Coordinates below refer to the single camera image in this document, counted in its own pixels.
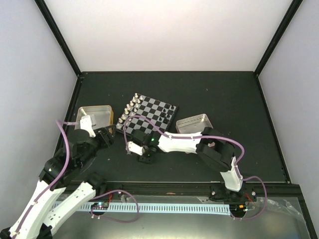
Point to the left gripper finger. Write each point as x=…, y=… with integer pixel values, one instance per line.
x=109, y=128
x=112, y=132

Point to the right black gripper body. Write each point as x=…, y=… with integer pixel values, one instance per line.
x=149, y=159

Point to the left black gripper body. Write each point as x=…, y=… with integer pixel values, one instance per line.
x=106, y=140

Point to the pink metal tin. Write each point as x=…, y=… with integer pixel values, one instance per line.
x=193, y=124

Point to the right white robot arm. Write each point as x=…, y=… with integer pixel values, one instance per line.
x=219, y=153

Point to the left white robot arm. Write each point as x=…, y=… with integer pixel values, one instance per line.
x=39, y=220

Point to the small green circuit board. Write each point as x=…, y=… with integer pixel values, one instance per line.
x=100, y=206

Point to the gold metal tin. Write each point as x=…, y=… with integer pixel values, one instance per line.
x=103, y=115

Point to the black and silver chessboard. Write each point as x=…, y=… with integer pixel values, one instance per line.
x=149, y=110

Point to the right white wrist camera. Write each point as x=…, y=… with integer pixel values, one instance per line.
x=134, y=148

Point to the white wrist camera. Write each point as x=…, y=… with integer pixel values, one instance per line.
x=134, y=148
x=86, y=123

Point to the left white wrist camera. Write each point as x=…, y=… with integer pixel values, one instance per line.
x=86, y=123

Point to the light blue cable duct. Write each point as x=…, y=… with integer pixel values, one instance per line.
x=166, y=208

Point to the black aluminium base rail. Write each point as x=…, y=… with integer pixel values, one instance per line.
x=216, y=191

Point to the left black frame post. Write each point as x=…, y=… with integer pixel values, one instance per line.
x=42, y=6

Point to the black frame post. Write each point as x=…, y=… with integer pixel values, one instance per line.
x=42, y=6
x=285, y=22

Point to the right black frame post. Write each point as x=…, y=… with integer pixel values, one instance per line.
x=285, y=22

